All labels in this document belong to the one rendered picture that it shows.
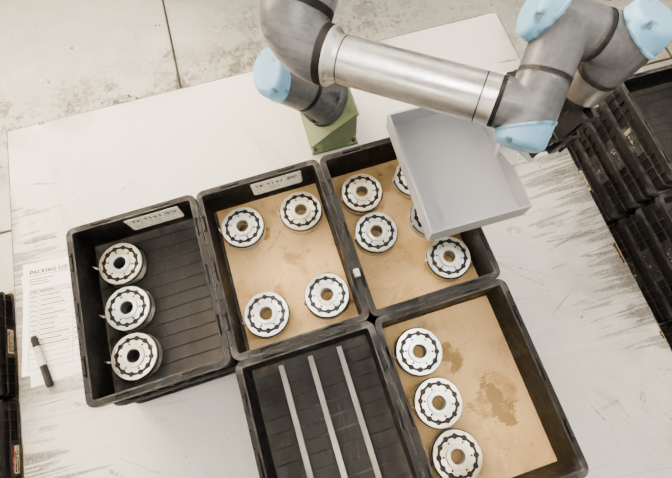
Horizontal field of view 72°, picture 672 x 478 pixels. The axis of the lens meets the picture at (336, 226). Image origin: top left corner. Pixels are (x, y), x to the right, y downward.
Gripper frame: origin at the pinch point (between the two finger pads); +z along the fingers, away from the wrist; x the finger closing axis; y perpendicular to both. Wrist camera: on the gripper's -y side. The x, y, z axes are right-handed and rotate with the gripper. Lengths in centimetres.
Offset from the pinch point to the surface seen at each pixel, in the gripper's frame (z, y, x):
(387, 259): 31.2, 8.1, -17.2
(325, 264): 35.3, 4.3, -31.2
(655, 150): 27, -2, 85
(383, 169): 29.0, -14.7, -9.6
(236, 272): 41, -1, -51
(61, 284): 67, -18, -93
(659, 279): 55, 35, 92
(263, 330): 38, 15, -49
